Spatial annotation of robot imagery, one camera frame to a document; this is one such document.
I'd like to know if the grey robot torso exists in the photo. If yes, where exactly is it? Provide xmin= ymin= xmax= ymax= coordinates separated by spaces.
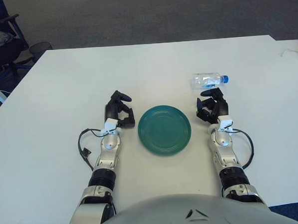
xmin=50 ymin=187 xmax=298 ymax=224

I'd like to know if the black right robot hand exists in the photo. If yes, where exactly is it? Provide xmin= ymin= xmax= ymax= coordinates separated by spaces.
xmin=194 ymin=87 xmax=230 ymax=127

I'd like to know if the green round plate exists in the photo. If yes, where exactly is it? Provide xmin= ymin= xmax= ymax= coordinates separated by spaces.
xmin=136 ymin=103 xmax=194 ymax=158

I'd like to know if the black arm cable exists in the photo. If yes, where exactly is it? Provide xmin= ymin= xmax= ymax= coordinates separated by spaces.
xmin=227 ymin=127 xmax=256 ymax=171
xmin=76 ymin=127 xmax=110 ymax=171

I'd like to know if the thin white cable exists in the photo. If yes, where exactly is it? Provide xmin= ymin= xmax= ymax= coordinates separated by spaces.
xmin=280 ymin=46 xmax=298 ymax=58

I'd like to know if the black office chair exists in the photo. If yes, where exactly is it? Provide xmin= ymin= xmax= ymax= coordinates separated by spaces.
xmin=0 ymin=0 xmax=35 ymax=78

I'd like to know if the clear bottle with blue cap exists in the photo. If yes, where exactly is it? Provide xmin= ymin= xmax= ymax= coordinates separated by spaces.
xmin=191 ymin=71 xmax=230 ymax=90

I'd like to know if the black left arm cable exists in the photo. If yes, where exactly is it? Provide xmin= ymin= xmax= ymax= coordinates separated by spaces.
xmin=76 ymin=127 xmax=110 ymax=171

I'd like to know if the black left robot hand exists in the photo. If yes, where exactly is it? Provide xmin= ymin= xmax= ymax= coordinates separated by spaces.
xmin=102 ymin=89 xmax=136 ymax=130

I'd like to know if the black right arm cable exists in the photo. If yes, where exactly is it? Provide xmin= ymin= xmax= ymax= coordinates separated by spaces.
xmin=227 ymin=127 xmax=256 ymax=171

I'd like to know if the black mesh wastebasket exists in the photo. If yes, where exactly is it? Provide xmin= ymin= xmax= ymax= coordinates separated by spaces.
xmin=29 ymin=41 xmax=54 ymax=61

